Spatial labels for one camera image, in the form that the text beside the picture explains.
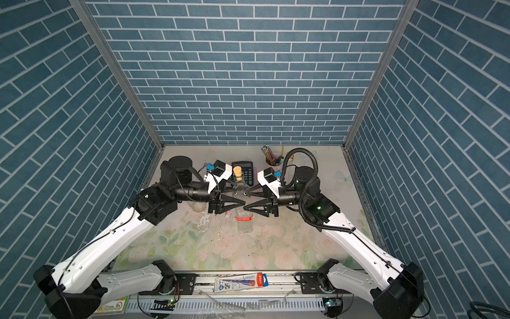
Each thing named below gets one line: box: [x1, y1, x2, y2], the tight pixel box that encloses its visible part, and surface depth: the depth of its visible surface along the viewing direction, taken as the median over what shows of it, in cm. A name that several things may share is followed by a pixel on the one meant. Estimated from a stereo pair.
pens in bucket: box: [260, 144, 285, 167], surface depth 101 cm
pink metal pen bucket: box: [264, 152, 285, 172], surface depth 101 cm
